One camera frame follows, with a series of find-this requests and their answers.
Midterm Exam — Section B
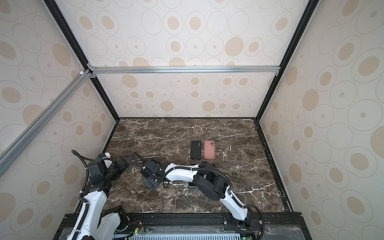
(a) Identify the black phone case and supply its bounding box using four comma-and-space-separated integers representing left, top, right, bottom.
190, 141, 202, 160

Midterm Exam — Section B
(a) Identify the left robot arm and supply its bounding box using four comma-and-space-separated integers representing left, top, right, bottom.
67, 150, 130, 240

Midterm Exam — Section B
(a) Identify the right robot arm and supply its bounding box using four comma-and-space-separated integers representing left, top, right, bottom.
141, 159, 252, 227

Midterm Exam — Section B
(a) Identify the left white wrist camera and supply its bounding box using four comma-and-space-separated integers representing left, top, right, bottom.
98, 153, 111, 161

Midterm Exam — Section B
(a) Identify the horizontal aluminium rail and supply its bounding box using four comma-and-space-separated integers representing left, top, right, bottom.
91, 66, 280, 74

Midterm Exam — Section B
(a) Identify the diagonal aluminium rail left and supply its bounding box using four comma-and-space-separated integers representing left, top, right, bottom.
1, 70, 91, 175

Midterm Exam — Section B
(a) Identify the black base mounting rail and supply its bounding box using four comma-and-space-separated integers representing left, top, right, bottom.
53, 212, 313, 240

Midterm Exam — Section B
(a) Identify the black frame post left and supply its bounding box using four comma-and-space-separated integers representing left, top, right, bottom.
43, 0, 120, 122

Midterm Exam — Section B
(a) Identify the black frame post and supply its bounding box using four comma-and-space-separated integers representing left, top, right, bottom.
256, 0, 319, 123
43, 0, 120, 122

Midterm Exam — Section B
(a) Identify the black frame post right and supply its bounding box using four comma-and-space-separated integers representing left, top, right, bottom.
256, 0, 319, 123

